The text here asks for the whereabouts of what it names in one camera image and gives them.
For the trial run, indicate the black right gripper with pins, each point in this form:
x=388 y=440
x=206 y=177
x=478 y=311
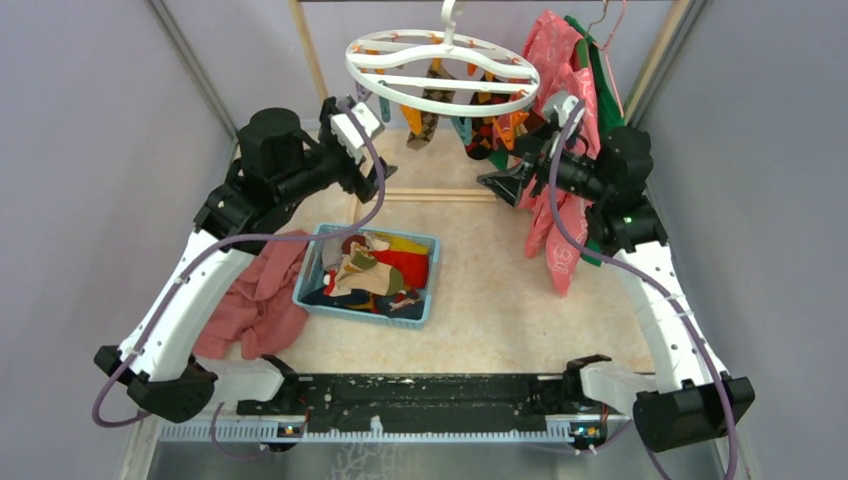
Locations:
x=508 y=184

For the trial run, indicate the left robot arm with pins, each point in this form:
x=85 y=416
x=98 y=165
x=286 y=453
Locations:
x=279 y=166

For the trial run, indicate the yellow sock in basket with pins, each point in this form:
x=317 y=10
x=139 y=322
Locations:
x=403 y=244

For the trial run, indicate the pink cloth on floor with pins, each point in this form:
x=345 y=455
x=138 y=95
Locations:
x=257 y=314

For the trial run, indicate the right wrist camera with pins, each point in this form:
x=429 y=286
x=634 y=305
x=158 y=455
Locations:
x=564 y=110

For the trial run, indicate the dark red argyle sock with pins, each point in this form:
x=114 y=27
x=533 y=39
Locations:
x=482 y=141

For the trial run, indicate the light blue plastic basket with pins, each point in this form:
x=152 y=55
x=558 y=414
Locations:
x=308 y=291

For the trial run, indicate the pink patterned hanging garment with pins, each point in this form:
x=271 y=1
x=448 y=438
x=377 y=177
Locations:
x=550 y=48

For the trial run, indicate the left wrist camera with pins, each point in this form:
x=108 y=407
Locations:
x=347 y=134

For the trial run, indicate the white round clip hanger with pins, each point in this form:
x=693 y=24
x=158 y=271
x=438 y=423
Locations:
x=392 y=64

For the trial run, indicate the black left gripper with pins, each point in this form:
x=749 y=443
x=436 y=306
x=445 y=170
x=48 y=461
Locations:
x=356 y=181

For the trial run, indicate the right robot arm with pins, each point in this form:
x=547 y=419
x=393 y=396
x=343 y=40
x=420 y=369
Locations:
x=690 y=397

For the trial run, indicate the argyle brown cream sock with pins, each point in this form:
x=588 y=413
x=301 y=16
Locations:
x=430 y=120

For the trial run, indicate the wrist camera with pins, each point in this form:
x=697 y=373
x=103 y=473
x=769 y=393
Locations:
x=347 y=134
x=564 y=110

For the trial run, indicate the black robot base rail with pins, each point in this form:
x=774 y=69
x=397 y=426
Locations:
x=427 y=404

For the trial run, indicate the red santa sock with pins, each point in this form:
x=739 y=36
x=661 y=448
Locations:
x=414 y=267

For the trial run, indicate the green hanging garment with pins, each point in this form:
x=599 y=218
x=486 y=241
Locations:
x=604 y=111

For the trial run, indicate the light wooden clothes rack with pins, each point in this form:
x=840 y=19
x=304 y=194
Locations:
x=440 y=172

